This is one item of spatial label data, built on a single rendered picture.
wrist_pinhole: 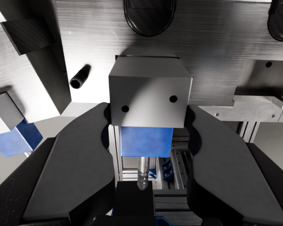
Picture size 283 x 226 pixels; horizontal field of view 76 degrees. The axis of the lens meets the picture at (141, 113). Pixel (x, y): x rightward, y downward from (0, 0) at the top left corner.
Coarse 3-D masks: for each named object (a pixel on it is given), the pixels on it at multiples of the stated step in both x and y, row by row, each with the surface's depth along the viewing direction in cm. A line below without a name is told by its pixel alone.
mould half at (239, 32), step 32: (64, 0) 13; (96, 0) 13; (192, 0) 13; (224, 0) 13; (256, 0) 13; (64, 32) 14; (96, 32) 14; (128, 32) 14; (192, 32) 14; (224, 32) 14; (256, 32) 14; (96, 64) 15; (192, 64) 15; (224, 64) 15; (96, 96) 17; (192, 96) 17; (224, 96) 17
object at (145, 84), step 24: (120, 72) 11; (144, 72) 11; (168, 72) 11; (120, 96) 11; (144, 96) 11; (168, 96) 11; (120, 120) 12; (144, 120) 12; (168, 120) 12; (120, 144) 15; (144, 144) 15; (168, 144) 15; (144, 168) 17
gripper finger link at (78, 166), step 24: (96, 120) 10; (72, 144) 8; (96, 144) 8; (48, 168) 7; (72, 168) 7; (96, 168) 7; (48, 192) 6; (72, 192) 6; (96, 192) 6; (24, 216) 5; (48, 216) 5; (72, 216) 5
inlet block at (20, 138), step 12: (0, 96) 19; (0, 108) 19; (12, 108) 21; (0, 120) 19; (12, 120) 20; (24, 120) 22; (0, 132) 20; (12, 132) 21; (24, 132) 22; (36, 132) 24; (0, 144) 22; (12, 144) 22; (24, 144) 22; (36, 144) 23
